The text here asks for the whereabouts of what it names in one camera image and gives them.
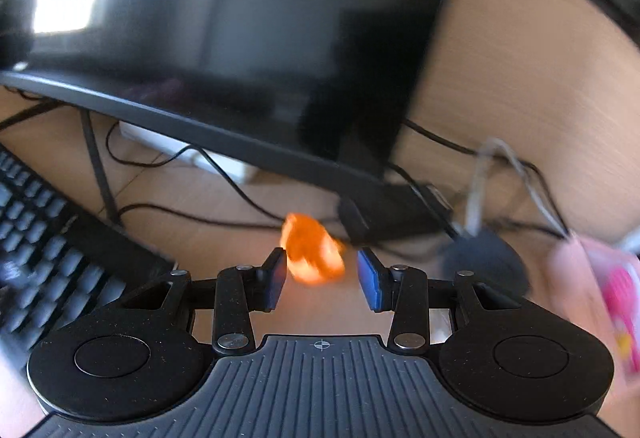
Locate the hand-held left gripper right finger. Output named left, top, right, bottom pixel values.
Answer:
left=356, top=248, right=521, bottom=354

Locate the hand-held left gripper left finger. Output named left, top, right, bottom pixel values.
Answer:
left=122, top=248, right=288, bottom=354

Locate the orange packaged snack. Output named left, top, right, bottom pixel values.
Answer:
left=280, top=213, right=347, bottom=287

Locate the black plush toy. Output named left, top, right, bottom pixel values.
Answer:
left=440, top=227, right=531, bottom=295

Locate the pink cardboard box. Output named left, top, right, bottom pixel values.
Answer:
left=547, top=232, right=640, bottom=401

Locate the black power adapter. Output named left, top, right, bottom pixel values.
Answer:
left=339, top=182, right=453, bottom=245

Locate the white power strip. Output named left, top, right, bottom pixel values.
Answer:
left=119, top=122, right=262, bottom=185

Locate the black monitor stand leg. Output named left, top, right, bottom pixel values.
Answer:
left=80, top=109, right=123, bottom=226

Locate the black keyboard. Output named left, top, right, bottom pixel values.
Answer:
left=0, top=145, right=177, bottom=369

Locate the black computer monitor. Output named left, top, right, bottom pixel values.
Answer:
left=0, top=0, right=463, bottom=201

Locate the dark blurry object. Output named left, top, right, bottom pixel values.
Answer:
left=0, top=0, right=40, bottom=68

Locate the black cable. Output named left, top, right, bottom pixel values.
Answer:
left=106, top=122, right=213, bottom=169
left=119, top=168, right=288, bottom=233
left=404, top=118, right=568, bottom=239

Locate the white looped cable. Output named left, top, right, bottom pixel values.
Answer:
left=464, top=138, right=572, bottom=239

